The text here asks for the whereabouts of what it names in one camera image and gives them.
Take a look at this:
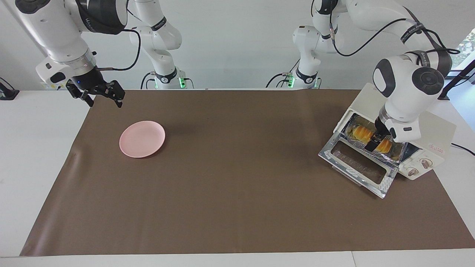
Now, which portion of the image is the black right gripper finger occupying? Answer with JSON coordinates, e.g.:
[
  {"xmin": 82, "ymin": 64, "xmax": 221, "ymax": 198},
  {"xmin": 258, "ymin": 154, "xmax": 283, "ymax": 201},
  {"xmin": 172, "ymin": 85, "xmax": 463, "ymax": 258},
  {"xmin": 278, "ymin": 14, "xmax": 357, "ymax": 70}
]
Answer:
[
  {"xmin": 105, "ymin": 79, "xmax": 126, "ymax": 109},
  {"xmin": 66, "ymin": 83, "xmax": 94, "ymax": 108}
]

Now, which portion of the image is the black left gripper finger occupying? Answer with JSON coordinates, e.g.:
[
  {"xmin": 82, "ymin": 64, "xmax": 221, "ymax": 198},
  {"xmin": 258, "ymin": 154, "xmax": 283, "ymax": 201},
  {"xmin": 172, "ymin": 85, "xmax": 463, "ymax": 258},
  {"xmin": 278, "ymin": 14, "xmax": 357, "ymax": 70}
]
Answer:
[{"xmin": 365, "ymin": 135, "xmax": 383, "ymax": 152}]

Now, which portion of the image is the golden spiral bread roll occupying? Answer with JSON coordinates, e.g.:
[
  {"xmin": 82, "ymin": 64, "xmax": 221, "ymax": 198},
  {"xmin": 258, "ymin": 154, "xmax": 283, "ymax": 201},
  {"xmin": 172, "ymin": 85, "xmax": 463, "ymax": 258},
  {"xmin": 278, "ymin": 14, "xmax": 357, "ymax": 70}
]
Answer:
[{"xmin": 352, "ymin": 125, "xmax": 392, "ymax": 154}]

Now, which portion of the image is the aluminium foil tray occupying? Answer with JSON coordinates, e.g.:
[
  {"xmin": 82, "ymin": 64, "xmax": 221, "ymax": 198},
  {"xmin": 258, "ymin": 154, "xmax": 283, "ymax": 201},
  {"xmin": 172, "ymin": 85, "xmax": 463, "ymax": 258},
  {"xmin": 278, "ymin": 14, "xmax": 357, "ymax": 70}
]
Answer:
[{"xmin": 345, "ymin": 114, "xmax": 407, "ymax": 162}]

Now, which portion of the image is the glass oven door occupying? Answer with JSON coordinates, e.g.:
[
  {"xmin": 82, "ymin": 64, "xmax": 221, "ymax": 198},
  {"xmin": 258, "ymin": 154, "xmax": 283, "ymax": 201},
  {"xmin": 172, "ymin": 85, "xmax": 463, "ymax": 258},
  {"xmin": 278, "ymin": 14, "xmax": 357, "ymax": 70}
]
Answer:
[{"xmin": 318, "ymin": 132, "xmax": 400, "ymax": 199}]

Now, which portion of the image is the cream toaster oven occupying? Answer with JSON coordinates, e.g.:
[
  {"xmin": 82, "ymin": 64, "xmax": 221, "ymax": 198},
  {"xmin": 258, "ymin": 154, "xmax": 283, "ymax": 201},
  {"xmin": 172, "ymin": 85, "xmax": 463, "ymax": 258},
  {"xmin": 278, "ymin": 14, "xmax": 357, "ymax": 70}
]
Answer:
[{"xmin": 334, "ymin": 82, "xmax": 457, "ymax": 181}]

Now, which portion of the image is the pink round plate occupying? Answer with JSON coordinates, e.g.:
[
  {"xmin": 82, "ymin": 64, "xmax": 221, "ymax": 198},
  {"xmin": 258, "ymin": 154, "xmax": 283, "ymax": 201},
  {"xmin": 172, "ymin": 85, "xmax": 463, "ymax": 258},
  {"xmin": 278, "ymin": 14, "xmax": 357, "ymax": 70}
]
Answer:
[{"xmin": 119, "ymin": 121, "xmax": 166, "ymax": 159}]

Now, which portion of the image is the small black clamp stand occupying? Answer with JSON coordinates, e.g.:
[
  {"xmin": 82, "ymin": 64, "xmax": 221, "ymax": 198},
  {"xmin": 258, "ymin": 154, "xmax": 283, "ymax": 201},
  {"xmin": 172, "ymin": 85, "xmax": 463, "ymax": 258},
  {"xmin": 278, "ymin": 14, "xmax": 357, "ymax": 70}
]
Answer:
[{"xmin": 0, "ymin": 77, "xmax": 20, "ymax": 101}]

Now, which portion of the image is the tall black clamp stand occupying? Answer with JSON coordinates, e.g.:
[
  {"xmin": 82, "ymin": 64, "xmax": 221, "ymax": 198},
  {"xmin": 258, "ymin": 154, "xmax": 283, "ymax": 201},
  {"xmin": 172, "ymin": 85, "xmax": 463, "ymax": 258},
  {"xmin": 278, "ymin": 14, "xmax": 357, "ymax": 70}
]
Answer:
[{"xmin": 438, "ymin": 59, "xmax": 475, "ymax": 101}]

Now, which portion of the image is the brown table mat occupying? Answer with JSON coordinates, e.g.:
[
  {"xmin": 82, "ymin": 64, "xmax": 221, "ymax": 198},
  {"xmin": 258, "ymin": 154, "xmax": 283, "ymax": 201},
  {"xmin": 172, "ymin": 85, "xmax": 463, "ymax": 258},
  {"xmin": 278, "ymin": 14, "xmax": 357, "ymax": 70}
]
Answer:
[{"xmin": 19, "ymin": 89, "xmax": 475, "ymax": 257}]

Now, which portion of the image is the black right base cable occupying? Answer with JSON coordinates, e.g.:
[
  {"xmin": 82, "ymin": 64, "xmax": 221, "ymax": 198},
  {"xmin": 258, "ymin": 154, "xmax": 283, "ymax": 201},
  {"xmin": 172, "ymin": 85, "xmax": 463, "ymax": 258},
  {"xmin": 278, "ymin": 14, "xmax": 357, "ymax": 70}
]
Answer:
[{"xmin": 140, "ymin": 70, "xmax": 194, "ymax": 90}]

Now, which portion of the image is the black base cable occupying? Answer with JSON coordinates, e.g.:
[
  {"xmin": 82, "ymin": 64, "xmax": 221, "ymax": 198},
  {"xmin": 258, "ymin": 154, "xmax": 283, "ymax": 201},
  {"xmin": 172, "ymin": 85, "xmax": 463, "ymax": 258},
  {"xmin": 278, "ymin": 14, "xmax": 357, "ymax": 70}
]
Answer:
[
  {"xmin": 140, "ymin": 70, "xmax": 194, "ymax": 90},
  {"xmin": 265, "ymin": 56, "xmax": 300, "ymax": 89}
]

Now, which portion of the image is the white wall socket box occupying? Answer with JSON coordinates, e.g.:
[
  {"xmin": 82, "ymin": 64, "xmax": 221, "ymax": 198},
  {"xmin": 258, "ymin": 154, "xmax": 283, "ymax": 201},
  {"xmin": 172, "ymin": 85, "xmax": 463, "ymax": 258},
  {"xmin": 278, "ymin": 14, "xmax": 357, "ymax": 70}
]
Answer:
[{"xmin": 40, "ymin": 71, "xmax": 77, "ymax": 91}]

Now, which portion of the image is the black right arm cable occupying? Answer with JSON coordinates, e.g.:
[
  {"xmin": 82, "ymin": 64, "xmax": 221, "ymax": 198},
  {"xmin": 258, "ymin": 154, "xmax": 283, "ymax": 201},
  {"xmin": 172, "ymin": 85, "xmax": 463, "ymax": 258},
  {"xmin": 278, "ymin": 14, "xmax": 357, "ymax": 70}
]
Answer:
[{"xmin": 95, "ymin": 29, "xmax": 142, "ymax": 71}]

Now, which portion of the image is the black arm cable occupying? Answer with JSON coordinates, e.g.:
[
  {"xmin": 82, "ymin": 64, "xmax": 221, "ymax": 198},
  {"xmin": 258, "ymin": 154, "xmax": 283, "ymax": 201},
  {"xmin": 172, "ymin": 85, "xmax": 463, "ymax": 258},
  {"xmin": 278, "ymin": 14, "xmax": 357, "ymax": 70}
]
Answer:
[
  {"xmin": 95, "ymin": 29, "xmax": 142, "ymax": 71},
  {"xmin": 328, "ymin": 11, "xmax": 461, "ymax": 58}
]

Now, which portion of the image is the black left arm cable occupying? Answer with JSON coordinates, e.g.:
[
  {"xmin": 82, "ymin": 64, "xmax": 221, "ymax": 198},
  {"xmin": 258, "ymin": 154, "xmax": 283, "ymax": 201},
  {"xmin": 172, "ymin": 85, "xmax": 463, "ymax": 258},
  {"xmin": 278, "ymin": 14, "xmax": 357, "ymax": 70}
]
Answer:
[{"xmin": 328, "ymin": 11, "xmax": 461, "ymax": 58}]

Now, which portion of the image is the black oven power cable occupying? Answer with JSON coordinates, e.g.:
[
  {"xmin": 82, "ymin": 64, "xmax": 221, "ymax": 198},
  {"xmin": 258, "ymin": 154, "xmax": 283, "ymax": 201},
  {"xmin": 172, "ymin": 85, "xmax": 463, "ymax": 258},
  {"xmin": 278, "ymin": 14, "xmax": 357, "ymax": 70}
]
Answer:
[{"xmin": 451, "ymin": 143, "xmax": 475, "ymax": 156}]

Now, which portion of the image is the black left base cable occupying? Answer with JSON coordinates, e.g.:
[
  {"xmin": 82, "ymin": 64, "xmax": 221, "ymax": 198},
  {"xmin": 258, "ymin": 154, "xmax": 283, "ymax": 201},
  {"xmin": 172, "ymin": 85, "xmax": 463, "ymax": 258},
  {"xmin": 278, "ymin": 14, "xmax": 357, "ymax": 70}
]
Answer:
[{"xmin": 265, "ymin": 56, "xmax": 300, "ymax": 89}]

